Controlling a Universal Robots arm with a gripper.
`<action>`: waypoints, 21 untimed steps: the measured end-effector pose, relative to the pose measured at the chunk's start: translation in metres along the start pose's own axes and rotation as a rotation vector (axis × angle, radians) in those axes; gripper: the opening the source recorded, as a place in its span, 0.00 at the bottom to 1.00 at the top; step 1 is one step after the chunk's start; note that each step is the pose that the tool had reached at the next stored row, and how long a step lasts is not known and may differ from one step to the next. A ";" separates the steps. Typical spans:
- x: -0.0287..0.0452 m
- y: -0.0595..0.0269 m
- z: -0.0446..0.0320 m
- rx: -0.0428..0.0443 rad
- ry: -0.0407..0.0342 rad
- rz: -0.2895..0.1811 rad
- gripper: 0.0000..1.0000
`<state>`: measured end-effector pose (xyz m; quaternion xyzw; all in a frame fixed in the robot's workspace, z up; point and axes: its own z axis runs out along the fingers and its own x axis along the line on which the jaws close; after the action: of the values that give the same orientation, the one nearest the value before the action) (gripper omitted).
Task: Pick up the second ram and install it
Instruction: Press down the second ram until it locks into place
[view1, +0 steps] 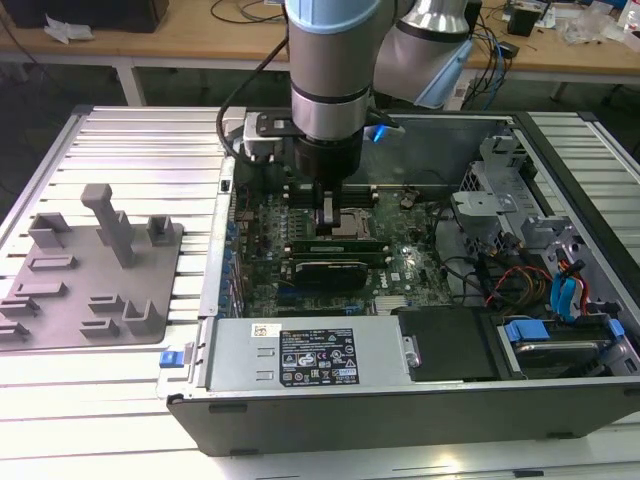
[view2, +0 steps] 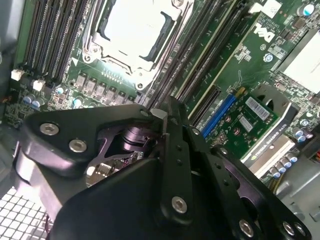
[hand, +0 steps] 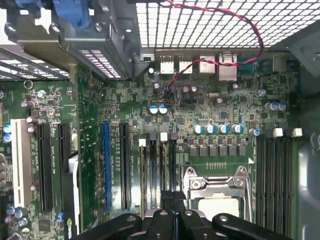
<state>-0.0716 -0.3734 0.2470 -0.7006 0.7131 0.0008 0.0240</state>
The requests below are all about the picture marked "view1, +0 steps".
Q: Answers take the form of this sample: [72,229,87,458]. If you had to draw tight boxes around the black cable bundle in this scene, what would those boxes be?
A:
[433,202,506,307]

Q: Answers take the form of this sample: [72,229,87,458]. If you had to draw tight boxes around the green motherboard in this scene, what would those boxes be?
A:
[227,184,456,321]

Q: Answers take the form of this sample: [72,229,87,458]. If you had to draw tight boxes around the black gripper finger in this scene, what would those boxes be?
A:
[312,180,346,237]

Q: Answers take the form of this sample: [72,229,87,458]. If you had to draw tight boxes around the hard disk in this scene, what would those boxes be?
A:
[514,339,604,377]

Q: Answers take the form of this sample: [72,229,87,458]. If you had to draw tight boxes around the blue disk carrier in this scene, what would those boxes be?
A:
[502,319,625,374]

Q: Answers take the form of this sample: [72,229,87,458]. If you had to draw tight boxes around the black RAM slot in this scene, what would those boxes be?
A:
[283,194,379,203]
[283,182,379,191]
[285,258,392,267]
[283,188,379,197]
[285,253,392,261]
[283,200,380,209]

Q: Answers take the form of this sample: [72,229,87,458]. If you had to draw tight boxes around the black plastic cover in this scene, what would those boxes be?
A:
[398,308,501,384]

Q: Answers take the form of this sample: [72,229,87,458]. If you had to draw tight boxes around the grey parts rack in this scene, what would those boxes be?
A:
[0,184,187,351]

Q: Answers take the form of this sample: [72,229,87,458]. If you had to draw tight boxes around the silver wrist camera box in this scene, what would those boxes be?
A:
[243,112,304,164]

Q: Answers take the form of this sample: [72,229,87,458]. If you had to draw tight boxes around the metal socket cover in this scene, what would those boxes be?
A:
[332,209,370,242]

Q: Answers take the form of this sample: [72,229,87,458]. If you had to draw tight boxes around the green RAM stick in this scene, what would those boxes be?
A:
[289,239,391,255]

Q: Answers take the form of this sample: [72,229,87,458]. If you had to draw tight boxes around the small black device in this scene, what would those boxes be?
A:
[507,7,542,36]

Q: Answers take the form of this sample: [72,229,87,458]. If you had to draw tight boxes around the black graphics card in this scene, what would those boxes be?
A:
[294,259,370,292]

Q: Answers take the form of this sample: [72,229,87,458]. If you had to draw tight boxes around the white crumpled paper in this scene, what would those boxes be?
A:
[43,13,95,42]

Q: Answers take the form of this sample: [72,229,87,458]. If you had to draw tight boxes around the orange and yellow power wires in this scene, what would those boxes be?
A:
[487,267,551,307]

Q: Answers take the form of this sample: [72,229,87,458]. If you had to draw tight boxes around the CPU socket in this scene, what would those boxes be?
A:
[312,207,374,246]

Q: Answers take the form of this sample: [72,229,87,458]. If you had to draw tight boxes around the silver drive cage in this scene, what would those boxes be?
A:
[449,122,584,261]

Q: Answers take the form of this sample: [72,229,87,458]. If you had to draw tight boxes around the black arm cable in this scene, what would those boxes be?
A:
[216,37,292,169]

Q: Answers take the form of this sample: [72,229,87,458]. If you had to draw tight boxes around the blue flat wire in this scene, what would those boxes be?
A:
[549,259,586,321]

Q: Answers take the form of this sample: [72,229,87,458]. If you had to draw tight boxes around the large black box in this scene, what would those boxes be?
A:
[9,0,167,32]

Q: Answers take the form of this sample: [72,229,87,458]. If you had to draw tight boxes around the silver finned heatsink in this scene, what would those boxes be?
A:
[374,295,409,315]

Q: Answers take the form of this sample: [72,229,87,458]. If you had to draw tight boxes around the clear plastic bags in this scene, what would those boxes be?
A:
[554,4,631,47]

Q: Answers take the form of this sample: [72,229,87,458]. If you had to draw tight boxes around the silver power supply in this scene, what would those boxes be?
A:
[192,317,417,396]

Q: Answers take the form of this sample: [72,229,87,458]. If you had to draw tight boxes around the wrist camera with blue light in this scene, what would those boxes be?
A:
[362,117,405,145]

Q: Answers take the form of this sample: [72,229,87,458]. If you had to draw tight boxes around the wooden desk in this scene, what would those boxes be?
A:
[0,0,640,109]

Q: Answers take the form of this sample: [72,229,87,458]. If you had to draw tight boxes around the black and silver PC case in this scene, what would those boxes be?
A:
[157,107,640,459]

